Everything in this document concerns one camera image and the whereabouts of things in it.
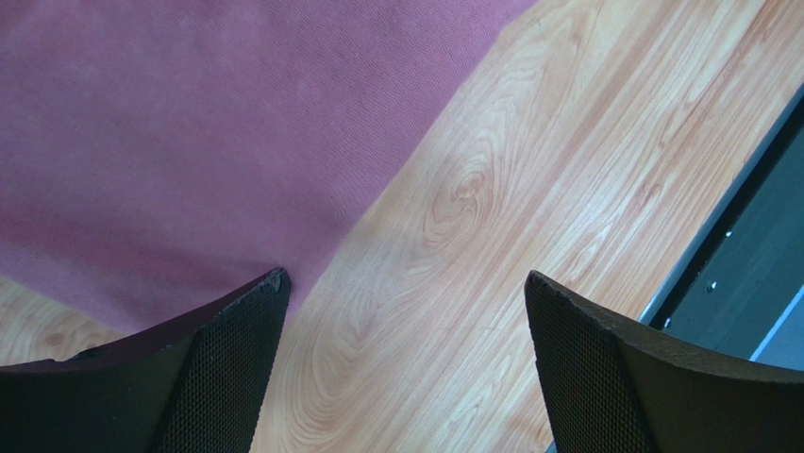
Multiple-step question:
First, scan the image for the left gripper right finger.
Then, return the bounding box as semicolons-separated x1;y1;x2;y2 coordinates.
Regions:
524;272;803;452

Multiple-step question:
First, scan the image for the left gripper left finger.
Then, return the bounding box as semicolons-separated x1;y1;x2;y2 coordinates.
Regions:
1;268;292;452

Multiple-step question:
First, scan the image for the pink t shirt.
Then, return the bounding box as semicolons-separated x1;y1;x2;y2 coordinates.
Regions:
1;1;529;333

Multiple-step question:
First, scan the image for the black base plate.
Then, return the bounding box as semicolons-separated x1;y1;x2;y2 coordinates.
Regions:
639;90;803;370

